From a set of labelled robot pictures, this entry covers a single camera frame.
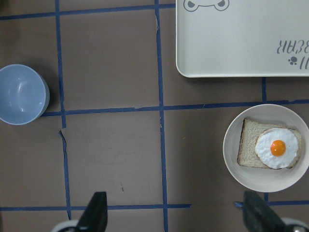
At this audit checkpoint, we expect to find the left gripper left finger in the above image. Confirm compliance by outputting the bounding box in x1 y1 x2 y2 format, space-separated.
76 191 108 232

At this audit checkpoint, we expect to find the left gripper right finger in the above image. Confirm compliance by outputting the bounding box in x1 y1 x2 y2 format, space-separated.
242 191 285 232

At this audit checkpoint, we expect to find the cream round plate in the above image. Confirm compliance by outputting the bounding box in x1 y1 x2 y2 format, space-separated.
223 104 309 192

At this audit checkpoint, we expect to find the bread slice under egg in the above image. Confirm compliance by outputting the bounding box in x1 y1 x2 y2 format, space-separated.
237 118 302 169

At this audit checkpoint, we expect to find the fried egg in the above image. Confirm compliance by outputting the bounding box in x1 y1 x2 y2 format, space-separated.
255 128 299 169

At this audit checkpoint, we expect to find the blue bowl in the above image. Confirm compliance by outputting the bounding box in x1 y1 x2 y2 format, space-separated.
0 64 50 125

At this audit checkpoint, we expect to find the cream bear tray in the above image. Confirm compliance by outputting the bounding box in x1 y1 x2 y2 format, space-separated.
176 0 309 78

